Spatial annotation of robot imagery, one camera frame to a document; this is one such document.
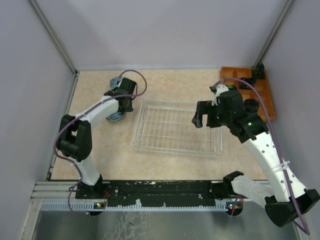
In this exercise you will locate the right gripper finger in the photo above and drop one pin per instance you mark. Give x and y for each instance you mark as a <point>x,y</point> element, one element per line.
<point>197,120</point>
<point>205,107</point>

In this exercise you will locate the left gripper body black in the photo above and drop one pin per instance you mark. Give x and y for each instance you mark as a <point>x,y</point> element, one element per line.
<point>129,108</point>

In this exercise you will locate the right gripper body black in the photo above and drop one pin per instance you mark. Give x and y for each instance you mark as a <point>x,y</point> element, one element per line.
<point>217,117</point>

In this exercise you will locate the blue white patterned bowl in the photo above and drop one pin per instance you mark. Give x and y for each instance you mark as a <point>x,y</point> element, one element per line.
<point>116,117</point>

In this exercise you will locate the white wire dish rack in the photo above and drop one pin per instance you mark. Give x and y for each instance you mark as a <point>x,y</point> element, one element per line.
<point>166,127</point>

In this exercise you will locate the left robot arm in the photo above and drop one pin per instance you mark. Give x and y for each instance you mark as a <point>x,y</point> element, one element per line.
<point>74,141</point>

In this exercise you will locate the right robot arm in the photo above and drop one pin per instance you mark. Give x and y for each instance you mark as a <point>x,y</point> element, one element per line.
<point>286,199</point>

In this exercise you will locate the top blue stacked bowl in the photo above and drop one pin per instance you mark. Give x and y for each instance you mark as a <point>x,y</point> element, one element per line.
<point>115,82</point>

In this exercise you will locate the black round object in tray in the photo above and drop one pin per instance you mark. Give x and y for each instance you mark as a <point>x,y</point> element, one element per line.
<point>251,106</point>

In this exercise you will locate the black object tray centre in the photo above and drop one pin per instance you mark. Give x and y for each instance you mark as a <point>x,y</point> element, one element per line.
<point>246,83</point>

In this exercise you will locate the black object tray corner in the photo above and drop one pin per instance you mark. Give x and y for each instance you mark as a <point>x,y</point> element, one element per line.
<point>258,72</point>

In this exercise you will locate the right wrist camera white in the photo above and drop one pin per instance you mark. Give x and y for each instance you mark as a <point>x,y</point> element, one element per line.
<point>220,91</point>

